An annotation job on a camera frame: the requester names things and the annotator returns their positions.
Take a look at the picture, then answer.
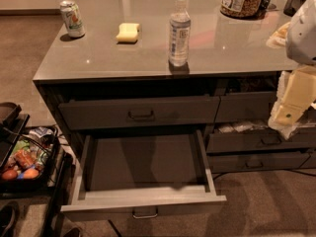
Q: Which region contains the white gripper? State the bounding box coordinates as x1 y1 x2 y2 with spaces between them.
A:
268 65 316 130

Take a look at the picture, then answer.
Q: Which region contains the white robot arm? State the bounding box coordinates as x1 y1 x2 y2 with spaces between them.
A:
268 0 316 130

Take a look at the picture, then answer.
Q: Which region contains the crumpled packaging in drawer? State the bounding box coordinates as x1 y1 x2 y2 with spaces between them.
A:
217 119 268 133

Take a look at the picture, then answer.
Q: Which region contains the clear plastic water bottle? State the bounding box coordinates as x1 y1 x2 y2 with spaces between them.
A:
169 0 191 67

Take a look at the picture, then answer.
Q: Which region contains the yellow sponge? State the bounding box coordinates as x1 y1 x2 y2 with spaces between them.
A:
116 23 140 43

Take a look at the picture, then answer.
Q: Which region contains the white soda can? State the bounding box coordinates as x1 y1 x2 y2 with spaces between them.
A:
60 0 85 38

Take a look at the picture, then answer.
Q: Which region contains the black basket of snacks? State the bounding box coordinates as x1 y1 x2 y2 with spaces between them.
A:
0 126 59 193

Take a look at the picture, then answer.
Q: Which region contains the dark shoe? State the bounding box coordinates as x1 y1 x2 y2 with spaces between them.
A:
0 204 16 237

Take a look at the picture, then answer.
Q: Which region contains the black cart frame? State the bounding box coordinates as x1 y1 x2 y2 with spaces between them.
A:
0 102 71 237

